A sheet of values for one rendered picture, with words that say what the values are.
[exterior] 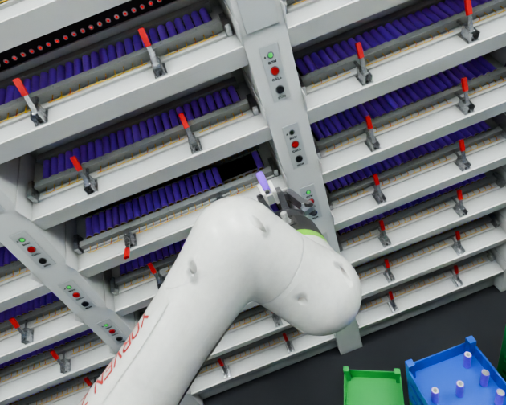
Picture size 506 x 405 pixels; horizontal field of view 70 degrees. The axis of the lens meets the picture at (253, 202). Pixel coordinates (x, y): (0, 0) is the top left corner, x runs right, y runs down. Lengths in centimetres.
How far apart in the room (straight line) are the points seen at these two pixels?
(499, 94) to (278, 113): 63
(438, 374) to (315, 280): 87
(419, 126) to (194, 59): 62
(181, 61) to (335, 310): 59
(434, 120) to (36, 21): 94
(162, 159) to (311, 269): 57
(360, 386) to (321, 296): 117
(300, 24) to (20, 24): 52
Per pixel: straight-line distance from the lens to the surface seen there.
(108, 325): 124
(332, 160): 101
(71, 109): 86
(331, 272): 44
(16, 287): 120
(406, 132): 108
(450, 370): 126
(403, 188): 118
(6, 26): 83
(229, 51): 81
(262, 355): 155
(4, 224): 103
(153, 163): 91
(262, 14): 80
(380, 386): 158
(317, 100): 91
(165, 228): 101
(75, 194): 97
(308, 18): 84
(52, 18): 82
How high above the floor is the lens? 145
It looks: 36 degrees down
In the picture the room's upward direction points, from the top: 22 degrees counter-clockwise
